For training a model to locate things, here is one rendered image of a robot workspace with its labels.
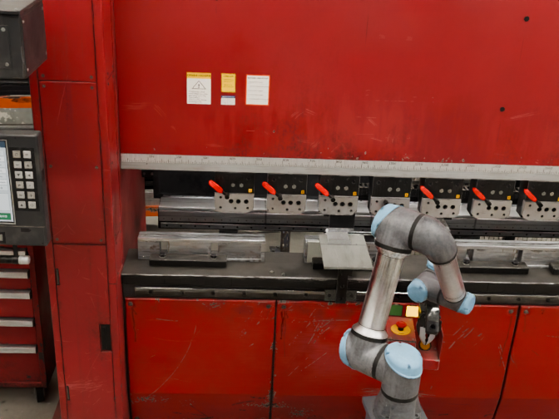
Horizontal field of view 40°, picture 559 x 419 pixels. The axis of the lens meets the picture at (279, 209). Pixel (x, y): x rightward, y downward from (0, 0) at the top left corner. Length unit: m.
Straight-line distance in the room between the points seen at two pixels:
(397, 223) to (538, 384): 1.37
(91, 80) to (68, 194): 0.43
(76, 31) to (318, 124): 0.91
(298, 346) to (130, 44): 1.35
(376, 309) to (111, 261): 1.02
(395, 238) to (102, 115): 1.05
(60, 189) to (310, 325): 1.11
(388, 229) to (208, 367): 1.18
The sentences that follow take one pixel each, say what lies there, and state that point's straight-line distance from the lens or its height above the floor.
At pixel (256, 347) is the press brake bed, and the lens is 3.15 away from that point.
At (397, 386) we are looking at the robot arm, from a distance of 2.40.
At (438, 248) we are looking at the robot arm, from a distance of 2.32.
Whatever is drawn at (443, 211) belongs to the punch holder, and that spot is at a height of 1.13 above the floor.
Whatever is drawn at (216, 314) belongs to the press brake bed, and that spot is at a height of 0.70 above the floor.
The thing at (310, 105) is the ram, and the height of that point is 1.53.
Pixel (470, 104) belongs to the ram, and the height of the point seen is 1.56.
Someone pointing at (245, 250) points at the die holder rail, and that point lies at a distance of 3.06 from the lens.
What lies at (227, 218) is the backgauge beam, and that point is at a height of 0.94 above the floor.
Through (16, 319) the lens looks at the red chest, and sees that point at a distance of 3.53.
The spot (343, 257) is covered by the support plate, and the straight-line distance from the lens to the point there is 2.89.
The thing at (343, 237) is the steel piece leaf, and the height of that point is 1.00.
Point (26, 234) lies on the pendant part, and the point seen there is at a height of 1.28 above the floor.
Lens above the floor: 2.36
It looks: 25 degrees down
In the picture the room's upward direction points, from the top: 3 degrees clockwise
